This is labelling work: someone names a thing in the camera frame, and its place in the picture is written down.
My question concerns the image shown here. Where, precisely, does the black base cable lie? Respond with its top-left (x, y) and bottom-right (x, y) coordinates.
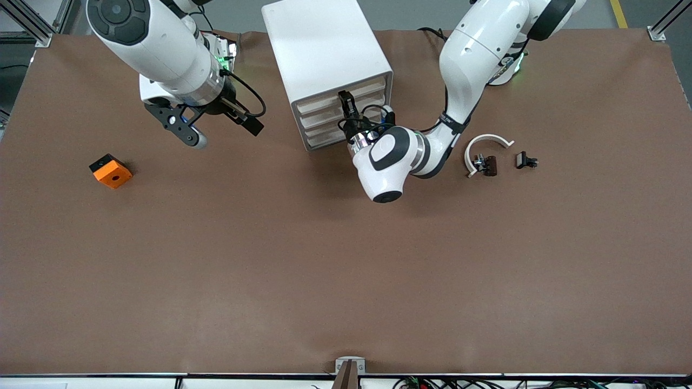
top-left (417, 26), bottom-right (450, 43)
top-left (187, 5), bottom-right (216, 34)

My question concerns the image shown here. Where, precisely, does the aluminium frame profile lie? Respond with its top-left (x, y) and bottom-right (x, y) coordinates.
top-left (647, 0), bottom-right (692, 43)
top-left (0, 0), bottom-right (74, 48)

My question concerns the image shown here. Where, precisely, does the dark brown block metal clip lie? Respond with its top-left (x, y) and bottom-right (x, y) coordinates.
top-left (473, 154), bottom-right (498, 177)

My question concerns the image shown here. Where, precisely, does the grey metal table bracket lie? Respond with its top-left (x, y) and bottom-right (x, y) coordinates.
top-left (335, 357), bottom-right (367, 375)

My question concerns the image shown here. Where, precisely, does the orange button box black base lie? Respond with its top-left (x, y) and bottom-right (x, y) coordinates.
top-left (89, 154), bottom-right (133, 189)

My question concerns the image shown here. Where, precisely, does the white curved plastic piece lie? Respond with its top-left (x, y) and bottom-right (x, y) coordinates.
top-left (464, 133), bottom-right (515, 179)

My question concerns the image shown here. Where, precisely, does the brown table cover sheet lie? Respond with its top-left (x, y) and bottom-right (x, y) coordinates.
top-left (0, 28), bottom-right (692, 376)

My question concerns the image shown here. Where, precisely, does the grey base connector plate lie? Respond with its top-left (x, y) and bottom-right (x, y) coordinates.
top-left (208, 32), bottom-right (240, 72)

